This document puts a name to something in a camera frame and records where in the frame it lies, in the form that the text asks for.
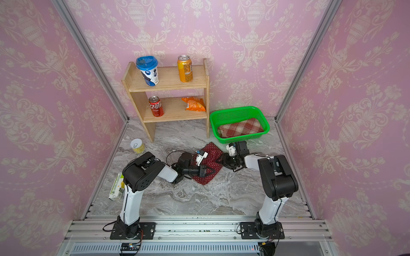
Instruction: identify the red cola can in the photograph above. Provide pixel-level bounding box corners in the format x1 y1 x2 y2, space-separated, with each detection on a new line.
148 96 164 117

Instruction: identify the left aluminium corner post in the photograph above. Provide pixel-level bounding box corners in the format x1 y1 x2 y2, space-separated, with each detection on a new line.
51 0 129 123

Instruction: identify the blue lidded cup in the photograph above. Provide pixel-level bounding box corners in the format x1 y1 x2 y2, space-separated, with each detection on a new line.
136 55 159 86

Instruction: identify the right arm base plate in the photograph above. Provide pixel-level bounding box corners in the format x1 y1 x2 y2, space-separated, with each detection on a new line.
239 222 285 240

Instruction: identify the orange soda can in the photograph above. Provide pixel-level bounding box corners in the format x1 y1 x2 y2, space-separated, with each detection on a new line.
177 55 193 83

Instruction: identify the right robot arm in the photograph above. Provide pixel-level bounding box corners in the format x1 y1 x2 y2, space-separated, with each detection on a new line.
221 141 299 240

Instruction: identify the aluminium corner post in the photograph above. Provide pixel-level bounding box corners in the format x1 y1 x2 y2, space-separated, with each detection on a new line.
51 0 129 123
275 0 342 123

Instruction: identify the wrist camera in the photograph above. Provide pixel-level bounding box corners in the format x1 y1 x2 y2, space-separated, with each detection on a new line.
226 143 237 156
195 150 208 166

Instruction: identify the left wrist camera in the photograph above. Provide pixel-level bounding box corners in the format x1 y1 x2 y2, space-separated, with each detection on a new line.
195 150 208 166

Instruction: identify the aluminium front rail frame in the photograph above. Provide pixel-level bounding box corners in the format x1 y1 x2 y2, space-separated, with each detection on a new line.
58 215 337 256

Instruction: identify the small black circuit board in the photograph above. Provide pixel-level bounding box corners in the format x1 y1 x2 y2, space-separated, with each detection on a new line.
120 243 141 256

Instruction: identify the wooden two-tier shelf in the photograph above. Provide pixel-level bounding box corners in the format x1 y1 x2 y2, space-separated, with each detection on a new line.
121 59 210 143

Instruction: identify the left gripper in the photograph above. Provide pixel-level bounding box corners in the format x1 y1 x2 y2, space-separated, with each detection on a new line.
183 164 216 178

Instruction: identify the green white carton box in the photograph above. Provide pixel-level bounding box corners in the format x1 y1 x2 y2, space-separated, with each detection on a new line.
108 173 125 201

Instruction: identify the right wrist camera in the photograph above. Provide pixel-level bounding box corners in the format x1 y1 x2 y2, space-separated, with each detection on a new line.
226 143 237 156

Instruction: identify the red plaid skirt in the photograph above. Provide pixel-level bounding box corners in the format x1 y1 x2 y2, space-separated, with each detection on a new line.
217 118 264 138

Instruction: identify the green plastic basket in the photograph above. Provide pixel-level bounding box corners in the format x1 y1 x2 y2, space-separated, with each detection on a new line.
210 106 270 144

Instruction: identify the right aluminium corner post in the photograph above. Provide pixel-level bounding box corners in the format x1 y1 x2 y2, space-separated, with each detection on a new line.
275 0 342 123

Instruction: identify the orange snack bag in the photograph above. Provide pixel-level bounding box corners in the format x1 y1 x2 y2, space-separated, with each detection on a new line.
182 97 206 112

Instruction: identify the red polka dot skirt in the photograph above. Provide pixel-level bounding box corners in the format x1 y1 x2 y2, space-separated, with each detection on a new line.
192 143 223 185

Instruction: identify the black connector box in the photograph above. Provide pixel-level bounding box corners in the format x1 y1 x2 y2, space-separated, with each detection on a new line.
258 242 276 256

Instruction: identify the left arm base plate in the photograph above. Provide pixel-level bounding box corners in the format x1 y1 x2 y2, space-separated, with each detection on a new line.
110 223 156 240

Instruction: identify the small yellow tin can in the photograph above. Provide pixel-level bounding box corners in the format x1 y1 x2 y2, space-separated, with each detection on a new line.
130 139 145 154

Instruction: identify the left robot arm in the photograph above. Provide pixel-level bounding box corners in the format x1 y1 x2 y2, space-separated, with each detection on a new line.
110 152 207 241

